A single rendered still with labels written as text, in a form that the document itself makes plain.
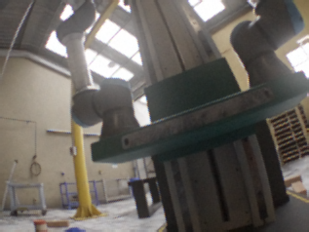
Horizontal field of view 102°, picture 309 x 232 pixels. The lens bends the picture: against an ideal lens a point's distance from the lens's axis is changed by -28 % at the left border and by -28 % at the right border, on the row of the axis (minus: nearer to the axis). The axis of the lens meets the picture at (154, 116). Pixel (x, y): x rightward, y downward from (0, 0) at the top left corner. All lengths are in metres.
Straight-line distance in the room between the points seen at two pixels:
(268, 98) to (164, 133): 0.27
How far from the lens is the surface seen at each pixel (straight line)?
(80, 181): 3.81
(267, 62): 0.50
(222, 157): 0.64
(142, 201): 2.81
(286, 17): 0.54
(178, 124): 0.42
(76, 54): 0.77
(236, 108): 0.42
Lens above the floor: 0.58
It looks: 21 degrees up
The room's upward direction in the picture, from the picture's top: 13 degrees counter-clockwise
